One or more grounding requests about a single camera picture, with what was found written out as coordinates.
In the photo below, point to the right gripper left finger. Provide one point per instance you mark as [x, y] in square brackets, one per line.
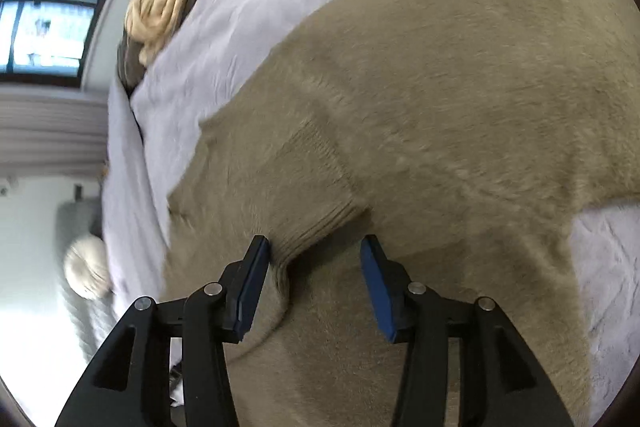
[126, 382]

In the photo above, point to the pale blue duvet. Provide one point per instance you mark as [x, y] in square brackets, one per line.
[135, 246]

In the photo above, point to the grey curtain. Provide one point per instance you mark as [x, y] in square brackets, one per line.
[52, 137]

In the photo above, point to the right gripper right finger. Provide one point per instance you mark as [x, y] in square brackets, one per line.
[501, 381]

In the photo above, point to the olive knit sweater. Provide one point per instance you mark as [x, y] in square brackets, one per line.
[465, 134]

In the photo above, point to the round white pleated cushion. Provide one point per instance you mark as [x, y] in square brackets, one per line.
[85, 268]

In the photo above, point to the lavender fleece blanket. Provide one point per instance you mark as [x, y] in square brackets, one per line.
[220, 45]

